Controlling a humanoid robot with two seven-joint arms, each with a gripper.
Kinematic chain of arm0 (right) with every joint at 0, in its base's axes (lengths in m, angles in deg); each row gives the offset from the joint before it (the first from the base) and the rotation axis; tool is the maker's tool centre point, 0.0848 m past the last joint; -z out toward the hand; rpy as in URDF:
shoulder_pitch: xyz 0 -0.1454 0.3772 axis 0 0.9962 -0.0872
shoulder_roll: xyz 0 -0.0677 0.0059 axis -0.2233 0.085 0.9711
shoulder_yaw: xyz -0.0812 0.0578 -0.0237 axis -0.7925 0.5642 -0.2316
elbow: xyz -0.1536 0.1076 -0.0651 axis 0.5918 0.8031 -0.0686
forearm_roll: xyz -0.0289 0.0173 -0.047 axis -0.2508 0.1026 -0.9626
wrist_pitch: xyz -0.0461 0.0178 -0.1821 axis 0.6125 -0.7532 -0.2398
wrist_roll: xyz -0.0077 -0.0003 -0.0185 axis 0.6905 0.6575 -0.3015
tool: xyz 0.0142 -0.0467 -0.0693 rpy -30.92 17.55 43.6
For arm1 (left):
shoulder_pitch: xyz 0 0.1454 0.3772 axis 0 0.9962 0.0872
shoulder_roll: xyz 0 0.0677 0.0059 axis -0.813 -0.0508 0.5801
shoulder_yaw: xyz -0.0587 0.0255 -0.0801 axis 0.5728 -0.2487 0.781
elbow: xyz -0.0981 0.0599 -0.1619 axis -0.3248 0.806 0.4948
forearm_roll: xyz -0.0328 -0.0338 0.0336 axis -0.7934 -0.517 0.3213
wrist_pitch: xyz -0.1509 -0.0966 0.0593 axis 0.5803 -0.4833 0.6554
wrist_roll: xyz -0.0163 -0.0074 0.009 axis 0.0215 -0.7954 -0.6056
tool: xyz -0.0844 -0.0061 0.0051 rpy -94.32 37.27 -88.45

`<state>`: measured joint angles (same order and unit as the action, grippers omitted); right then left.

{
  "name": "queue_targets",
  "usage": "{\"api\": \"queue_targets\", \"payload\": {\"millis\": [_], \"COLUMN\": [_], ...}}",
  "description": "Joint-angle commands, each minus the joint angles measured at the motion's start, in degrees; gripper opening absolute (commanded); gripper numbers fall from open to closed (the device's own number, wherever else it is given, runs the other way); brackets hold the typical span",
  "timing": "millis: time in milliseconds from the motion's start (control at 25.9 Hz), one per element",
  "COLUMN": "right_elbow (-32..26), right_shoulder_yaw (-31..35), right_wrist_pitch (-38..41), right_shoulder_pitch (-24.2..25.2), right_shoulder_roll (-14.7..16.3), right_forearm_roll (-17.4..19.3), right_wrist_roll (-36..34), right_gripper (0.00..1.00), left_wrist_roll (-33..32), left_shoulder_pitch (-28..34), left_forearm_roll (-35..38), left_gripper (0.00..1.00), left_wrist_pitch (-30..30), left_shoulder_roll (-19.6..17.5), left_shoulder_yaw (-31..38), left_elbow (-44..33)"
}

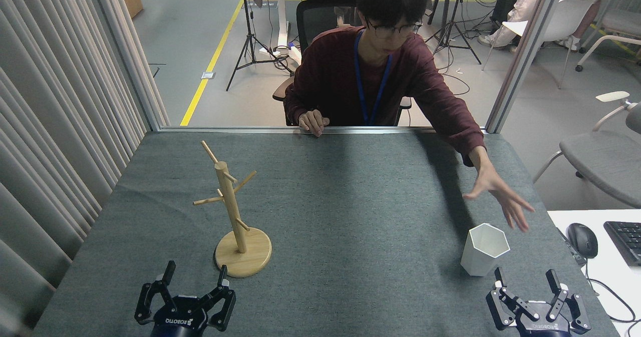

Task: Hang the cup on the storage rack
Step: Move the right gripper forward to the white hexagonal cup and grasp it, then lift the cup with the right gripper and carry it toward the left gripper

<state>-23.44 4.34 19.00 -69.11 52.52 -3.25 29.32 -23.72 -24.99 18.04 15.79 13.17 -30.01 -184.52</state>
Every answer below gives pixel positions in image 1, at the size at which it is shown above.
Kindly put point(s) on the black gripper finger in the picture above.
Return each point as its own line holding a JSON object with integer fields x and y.
{"x": 578, "y": 317}
{"x": 498, "y": 307}
{"x": 145, "y": 302}
{"x": 226, "y": 307}

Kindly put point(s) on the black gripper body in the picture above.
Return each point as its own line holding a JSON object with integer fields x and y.
{"x": 180, "y": 322}
{"x": 543, "y": 324}

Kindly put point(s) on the white hexagonal cup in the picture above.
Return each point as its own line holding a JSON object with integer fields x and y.
{"x": 475, "y": 262}

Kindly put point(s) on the wooden cup rack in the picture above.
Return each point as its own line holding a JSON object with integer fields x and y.
{"x": 229, "y": 202}

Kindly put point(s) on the person's left hand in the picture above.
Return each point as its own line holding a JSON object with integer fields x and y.
{"x": 493, "y": 187}

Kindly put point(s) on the person's right hand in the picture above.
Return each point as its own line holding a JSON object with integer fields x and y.
{"x": 313, "y": 120}

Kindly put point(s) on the white desk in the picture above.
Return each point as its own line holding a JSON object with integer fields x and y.
{"x": 616, "y": 287}

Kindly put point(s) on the black computer mouse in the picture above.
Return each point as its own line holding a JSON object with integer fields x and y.
{"x": 583, "y": 241}

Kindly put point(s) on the black keyboard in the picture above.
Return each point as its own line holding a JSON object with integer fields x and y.
{"x": 626, "y": 242}

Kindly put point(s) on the grey table cloth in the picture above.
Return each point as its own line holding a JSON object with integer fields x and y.
{"x": 350, "y": 227}

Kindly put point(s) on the grey chair with headrest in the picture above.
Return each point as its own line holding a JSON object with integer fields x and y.
{"x": 601, "y": 161}

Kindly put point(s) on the grey pleated curtain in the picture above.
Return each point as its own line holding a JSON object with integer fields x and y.
{"x": 50, "y": 126}

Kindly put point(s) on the floor outlet plate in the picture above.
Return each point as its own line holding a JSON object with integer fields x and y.
{"x": 208, "y": 75}

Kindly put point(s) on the black tripod stand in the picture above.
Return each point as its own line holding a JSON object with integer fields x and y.
{"x": 249, "y": 36}
{"x": 452, "y": 26}

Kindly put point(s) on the white desk leg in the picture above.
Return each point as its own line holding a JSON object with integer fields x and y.
{"x": 283, "y": 21}

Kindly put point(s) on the black framed glasses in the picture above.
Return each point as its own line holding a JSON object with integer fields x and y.
{"x": 395, "y": 29}

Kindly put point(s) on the grey chair on castors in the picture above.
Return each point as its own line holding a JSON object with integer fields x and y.
{"x": 623, "y": 24}

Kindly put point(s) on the white plastic chair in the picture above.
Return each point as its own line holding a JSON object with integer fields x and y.
{"x": 571, "y": 16}

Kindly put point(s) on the black office chair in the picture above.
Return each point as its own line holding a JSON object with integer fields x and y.
{"x": 315, "y": 19}

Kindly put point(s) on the silver frame rail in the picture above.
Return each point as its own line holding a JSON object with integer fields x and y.
{"x": 250, "y": 129}

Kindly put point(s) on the silver frame post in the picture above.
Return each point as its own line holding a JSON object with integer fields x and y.
{"x": 130, "y": 61}
{"x": 523, "y": 56}

